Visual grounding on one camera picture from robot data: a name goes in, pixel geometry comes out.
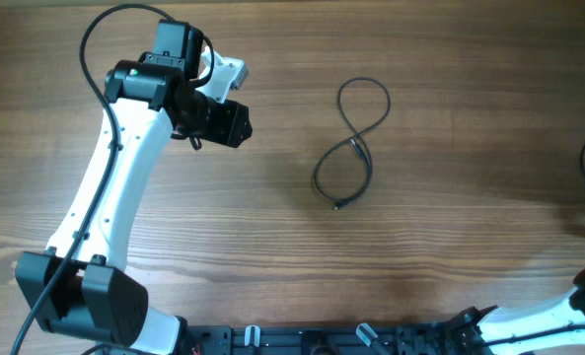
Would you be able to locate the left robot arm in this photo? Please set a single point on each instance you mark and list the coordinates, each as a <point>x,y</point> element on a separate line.
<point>78,286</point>

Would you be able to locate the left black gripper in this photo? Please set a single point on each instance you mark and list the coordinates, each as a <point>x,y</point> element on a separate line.
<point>229,132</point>

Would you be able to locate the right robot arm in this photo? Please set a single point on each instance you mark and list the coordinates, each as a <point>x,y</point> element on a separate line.
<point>556,322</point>

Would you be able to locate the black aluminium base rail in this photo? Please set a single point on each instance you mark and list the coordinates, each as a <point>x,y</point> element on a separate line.
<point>425,339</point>

